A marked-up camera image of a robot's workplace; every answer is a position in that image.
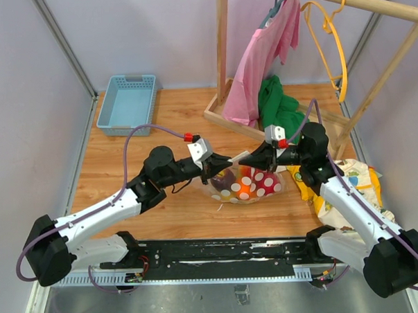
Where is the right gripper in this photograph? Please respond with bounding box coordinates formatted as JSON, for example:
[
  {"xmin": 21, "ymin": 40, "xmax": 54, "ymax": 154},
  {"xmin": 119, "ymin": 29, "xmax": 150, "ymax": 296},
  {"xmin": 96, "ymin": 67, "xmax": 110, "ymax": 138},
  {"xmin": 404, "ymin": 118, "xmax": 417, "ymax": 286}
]
[{"xmin": 238, "ymin": 138, "xmax": 310, "ymax": 175}]

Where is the clear zip top bag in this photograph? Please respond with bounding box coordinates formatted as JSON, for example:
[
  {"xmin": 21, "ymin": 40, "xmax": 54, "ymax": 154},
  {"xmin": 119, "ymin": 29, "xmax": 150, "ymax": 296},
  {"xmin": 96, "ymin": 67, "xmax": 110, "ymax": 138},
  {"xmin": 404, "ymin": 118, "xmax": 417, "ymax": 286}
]
[{"xmin": 194, "ymin": 151, "xmax": 286, "ymax": 204}]

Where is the dark red fake apple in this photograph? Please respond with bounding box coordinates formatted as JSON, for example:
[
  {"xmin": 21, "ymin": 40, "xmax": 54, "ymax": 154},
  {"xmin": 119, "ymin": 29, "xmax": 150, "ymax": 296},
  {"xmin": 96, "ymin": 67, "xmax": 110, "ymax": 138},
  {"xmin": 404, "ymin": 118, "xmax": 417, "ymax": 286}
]
[{"xmin": 211, "ymin": 169, "xmax": 236, "ymax": 191}]

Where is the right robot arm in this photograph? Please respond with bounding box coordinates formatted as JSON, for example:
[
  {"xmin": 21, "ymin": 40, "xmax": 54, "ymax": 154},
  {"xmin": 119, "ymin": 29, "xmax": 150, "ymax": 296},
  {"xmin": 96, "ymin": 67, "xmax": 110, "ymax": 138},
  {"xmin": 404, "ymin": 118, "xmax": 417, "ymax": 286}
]
[{"xmin": 239, "ymin": 122, "xmax": 418, "ymax": 298}]

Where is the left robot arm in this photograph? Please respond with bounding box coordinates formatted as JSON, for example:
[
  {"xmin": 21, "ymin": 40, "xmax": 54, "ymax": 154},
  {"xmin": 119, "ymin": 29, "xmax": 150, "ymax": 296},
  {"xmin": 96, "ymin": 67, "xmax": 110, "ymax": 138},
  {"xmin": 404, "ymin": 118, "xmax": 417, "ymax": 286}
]
[{"xmin": 22, "ymin": 139, "xmax": 232, "ymax": 287}]

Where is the red fake fruit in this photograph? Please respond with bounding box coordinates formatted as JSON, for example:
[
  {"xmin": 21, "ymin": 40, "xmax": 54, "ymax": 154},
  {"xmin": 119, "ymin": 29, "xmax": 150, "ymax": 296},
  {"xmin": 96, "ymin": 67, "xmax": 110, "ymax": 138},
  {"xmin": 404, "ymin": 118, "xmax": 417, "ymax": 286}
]
[{"xmin": 252, "ymin": 171, "xmax": 283, "ymax": 197}]

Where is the orange fake fruit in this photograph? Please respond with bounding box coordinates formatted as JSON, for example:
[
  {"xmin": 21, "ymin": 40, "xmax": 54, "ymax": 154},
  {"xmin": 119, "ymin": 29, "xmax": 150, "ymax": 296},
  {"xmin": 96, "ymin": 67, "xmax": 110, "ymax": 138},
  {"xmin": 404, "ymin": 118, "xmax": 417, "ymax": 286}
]
[{"xmin": 232, "ymin": 177, "xmax": 256, "ymax": 201}]

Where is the green cloth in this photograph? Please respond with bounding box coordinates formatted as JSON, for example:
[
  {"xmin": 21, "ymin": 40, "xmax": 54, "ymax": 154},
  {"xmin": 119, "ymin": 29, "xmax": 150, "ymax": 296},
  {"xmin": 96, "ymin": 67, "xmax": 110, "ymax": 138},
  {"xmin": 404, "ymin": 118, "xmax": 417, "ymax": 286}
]
[{"xmin": 258, "ymin": 75, "xmax": 305, "ymax": 139}]

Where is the wooden clothes rack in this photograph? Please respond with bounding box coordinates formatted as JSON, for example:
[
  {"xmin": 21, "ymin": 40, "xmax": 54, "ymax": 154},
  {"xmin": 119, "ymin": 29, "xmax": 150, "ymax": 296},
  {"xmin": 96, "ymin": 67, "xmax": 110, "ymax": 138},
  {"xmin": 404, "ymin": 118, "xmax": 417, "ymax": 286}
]
[{"xmin": 198, "ymin": 0, "xmax": 418, "ymax": 157}]

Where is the dinosaur print cloth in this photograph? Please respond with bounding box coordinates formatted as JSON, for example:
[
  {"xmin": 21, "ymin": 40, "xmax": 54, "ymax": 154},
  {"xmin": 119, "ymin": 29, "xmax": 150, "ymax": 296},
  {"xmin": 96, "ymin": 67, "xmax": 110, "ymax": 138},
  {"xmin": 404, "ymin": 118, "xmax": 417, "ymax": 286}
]
[{"xmin": 287, "ymin": 159, "xmax": 396, "ymax": 232}]

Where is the light blue plastic basket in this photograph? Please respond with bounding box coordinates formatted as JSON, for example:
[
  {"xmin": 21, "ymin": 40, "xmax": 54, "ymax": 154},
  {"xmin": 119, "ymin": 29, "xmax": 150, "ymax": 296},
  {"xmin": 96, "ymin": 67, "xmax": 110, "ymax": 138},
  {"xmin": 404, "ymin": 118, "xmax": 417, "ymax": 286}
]
[{"xmin": 96, "ymin": 74, "xmax": 157, "ymax": 136}]

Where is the pink shirt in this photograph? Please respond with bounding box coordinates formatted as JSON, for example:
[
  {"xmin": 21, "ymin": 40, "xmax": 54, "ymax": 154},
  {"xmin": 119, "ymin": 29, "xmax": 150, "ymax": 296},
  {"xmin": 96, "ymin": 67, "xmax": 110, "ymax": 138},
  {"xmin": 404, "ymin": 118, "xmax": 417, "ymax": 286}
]
[{"xmin": 222, "ymin": 0, "xmax": 301, "ymax": 127}]

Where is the teal hanger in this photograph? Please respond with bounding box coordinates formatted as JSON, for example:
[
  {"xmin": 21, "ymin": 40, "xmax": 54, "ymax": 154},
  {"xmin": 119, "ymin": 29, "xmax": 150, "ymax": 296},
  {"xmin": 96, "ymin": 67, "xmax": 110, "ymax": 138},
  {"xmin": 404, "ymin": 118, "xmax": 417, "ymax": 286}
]
[{"xmin": 258, "ymin": 0, "xmax": 286, "ymax": 30}]

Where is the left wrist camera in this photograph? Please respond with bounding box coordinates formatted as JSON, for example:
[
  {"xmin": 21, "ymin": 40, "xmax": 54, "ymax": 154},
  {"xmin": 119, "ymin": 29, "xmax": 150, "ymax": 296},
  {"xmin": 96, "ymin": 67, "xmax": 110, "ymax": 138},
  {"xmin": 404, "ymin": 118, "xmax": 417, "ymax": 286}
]
[{"xmin": 187, "ymin": 138, "xmax": 213, "ymax": 166}]

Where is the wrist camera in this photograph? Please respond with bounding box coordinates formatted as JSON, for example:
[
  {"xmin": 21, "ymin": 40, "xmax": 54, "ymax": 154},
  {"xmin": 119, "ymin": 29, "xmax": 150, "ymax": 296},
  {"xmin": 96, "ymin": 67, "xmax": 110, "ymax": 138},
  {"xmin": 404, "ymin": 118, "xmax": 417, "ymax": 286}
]
[
  {"xmin": 187, "ymin": 138, "xmax": 213, "ymax": 166},
  {"xmin": 264, "ymin": 125, "xmax": 286, "ymax": 145}
]

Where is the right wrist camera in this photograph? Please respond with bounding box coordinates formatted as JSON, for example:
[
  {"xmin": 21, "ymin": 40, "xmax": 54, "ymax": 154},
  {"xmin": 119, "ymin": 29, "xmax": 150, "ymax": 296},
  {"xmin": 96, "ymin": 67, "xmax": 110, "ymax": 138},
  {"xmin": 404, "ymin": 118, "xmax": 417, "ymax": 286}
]
[{"xmin": 264, "ymin": 125, "xmax": 286, "ymax": 145}]

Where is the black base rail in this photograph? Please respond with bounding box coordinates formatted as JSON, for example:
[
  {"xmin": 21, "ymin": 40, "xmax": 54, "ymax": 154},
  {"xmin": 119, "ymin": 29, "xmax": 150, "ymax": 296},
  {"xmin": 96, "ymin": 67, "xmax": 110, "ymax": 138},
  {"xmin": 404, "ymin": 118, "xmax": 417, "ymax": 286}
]
[{"xmin": 76, "ymin": 229, "xmax": 350, "ymax": 292}]

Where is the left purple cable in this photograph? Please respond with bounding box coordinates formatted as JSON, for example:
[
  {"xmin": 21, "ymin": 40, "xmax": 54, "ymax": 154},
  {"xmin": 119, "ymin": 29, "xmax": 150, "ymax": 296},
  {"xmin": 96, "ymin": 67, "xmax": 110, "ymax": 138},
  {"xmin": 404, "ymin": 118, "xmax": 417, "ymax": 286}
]
[{"xmin": 10, "ymin": 122, "xmax": 202, "ymax": 298}]

